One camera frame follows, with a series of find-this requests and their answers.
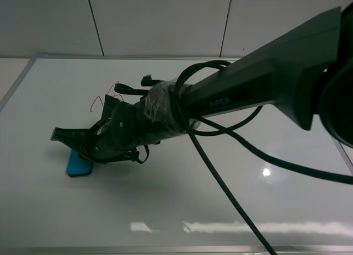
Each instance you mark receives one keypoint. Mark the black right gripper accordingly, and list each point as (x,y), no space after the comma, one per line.
(112,139)

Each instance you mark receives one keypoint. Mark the blue whiteboard eraser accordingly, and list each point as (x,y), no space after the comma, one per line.
(78,167)

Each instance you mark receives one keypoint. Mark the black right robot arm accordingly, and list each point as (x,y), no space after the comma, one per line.
(305,72)

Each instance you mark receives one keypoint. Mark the red marker scribble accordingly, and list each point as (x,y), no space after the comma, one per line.
(111,93)

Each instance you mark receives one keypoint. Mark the white whiteboard with aluminium frame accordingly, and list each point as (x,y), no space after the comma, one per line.
(170,204)

